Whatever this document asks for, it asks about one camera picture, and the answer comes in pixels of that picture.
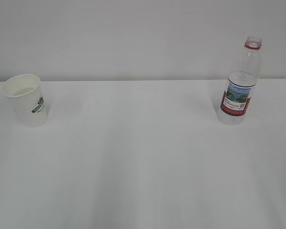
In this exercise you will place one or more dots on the clear plastic water bottle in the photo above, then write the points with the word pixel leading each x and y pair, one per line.
pixel 241 83

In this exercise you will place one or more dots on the white paper cup green logo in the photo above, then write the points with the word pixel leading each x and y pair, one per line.
pixel 25 96

